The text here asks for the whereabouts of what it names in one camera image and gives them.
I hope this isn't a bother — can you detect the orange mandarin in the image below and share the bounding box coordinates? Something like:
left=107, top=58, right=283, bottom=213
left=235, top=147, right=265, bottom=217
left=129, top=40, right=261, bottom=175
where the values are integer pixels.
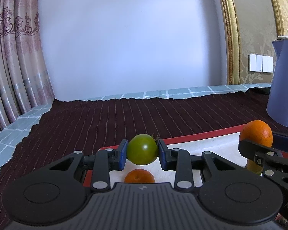
left=239, top=120, right=273, bottom=147
left=124, top=169, right=155, bottom=183

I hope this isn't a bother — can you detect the red shallow box tray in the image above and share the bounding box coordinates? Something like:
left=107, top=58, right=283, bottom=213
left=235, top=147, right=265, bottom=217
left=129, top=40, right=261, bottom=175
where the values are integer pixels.
left=83, top=123, right=253, bottom=189

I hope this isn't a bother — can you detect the blue electric kettle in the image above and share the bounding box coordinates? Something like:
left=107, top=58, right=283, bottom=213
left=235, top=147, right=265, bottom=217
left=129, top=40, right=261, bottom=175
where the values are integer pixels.
left=266, top=35, right=288, bottom=127

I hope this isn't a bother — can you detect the dark striped table cloth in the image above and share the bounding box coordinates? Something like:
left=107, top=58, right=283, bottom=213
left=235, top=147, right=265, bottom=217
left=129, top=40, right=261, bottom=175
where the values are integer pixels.
left=0, top=88, right=288, bottom=229

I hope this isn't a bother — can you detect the pink patterned curtain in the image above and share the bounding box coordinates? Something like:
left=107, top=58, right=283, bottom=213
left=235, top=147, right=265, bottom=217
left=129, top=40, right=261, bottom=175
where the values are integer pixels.
left=0, top=0, right=55, bottom=131

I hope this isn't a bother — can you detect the white wall switch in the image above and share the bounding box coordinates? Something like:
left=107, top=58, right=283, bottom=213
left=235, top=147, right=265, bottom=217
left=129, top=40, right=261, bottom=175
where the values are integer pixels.
left=249, top=54, right=274, bottom=73

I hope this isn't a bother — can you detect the gold picture frame moulding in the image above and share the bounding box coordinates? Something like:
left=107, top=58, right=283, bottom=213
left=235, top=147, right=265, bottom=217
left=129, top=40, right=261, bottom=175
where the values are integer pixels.
left=220, top=0, right=241, bottom=85

